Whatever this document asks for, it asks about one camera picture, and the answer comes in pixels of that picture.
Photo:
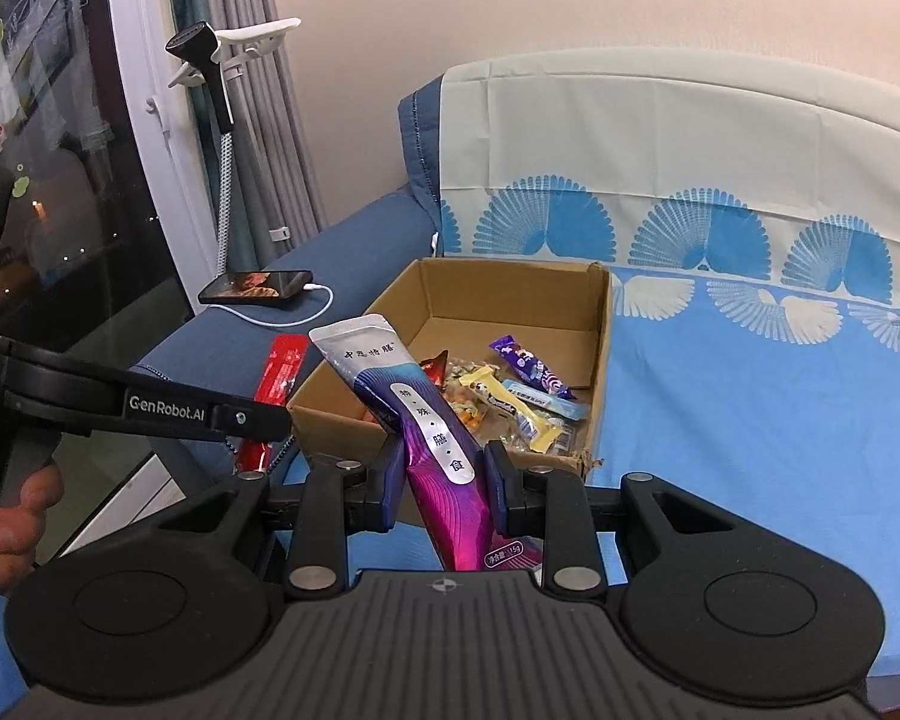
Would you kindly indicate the clear bag of mixed nuts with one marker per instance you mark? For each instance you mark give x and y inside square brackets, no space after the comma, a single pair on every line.
[465,409]

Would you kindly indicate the light blue snack bar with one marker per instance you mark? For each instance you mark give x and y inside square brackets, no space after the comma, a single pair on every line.
[570,409]

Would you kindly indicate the person's left hand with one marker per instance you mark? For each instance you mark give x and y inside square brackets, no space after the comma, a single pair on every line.
[15,529]

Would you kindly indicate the clear bag of candies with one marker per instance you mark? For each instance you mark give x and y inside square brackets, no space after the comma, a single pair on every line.
[566,439]

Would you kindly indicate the grey curtain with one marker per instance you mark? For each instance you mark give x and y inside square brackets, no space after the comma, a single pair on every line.
[277,135]

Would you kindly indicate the brown cardboard box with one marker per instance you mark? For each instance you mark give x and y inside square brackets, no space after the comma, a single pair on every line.
[510,300]

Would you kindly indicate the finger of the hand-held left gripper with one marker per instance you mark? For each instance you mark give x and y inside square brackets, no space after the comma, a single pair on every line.
[283,454]

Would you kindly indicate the black smartphone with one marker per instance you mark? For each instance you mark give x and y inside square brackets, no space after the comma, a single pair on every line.
[255,286]

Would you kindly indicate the purple and silver sachet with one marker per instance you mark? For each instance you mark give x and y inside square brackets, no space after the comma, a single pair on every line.
[450,510]

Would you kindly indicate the yellow snack bar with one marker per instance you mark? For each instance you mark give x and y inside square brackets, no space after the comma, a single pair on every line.
[540,431]

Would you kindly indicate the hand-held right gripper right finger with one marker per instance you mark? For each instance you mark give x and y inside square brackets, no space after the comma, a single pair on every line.
[497,491]

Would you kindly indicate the dark glass door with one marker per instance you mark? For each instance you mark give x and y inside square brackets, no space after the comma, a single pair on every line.
[67,165]

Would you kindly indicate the white curtain clip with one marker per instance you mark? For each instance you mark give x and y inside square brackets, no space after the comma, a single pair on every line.
[279,233]

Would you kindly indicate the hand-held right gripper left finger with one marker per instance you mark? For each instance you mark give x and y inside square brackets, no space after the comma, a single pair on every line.
[386,499]

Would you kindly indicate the blue sofa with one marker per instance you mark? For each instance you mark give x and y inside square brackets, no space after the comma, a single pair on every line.
[360,240]

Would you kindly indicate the red and black snack packet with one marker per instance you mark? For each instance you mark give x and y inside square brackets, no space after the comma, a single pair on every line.
[433,371]

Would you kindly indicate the purple and white candy packet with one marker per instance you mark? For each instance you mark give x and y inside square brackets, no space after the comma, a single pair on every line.
[529,367]

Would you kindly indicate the blue fan-print sheet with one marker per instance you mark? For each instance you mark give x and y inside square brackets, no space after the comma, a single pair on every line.
[720,127]

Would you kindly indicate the red stick packet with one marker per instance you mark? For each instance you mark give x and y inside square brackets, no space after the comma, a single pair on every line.
[281,371]

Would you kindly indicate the white plastic hanger rack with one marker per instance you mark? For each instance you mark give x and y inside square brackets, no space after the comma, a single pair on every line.
[259,34]

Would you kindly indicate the white door frame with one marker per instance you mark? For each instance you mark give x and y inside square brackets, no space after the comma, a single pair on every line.
[161,165]

